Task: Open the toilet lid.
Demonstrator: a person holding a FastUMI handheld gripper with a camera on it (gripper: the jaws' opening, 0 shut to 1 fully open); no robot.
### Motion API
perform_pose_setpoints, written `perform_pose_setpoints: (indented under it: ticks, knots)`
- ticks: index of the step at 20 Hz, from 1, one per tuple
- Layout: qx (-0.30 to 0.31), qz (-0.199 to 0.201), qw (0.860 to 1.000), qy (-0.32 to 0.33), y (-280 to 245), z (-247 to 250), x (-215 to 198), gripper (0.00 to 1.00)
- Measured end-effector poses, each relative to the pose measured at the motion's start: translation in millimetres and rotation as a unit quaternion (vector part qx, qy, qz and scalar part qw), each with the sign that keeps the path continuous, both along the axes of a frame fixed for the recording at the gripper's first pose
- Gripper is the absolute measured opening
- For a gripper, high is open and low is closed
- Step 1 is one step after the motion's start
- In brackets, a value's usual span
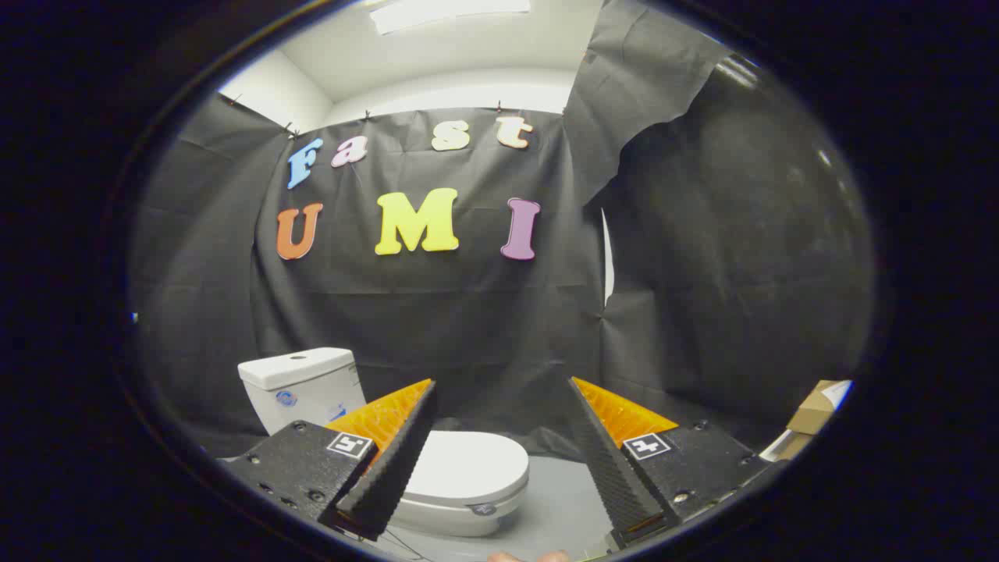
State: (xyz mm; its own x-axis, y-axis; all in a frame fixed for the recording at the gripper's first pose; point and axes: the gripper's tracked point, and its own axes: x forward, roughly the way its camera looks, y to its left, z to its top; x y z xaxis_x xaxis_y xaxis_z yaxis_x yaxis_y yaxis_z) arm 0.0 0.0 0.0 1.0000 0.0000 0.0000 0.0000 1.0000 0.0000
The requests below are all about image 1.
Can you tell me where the white toilet bowl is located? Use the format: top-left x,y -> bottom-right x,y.
389,476 -> 525,538

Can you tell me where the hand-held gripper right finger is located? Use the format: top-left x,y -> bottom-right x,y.
567,377 -> 773,549

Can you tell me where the black backdrop cloth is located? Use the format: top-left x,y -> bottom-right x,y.
129,0 -> 875,461

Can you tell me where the ceiling light panel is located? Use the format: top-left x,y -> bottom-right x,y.
368,0 -> 532,36

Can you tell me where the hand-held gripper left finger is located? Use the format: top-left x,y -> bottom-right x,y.
219,379 -> 438,542

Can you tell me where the cardboard box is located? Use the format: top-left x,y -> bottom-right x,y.
761,379 -> 853,461

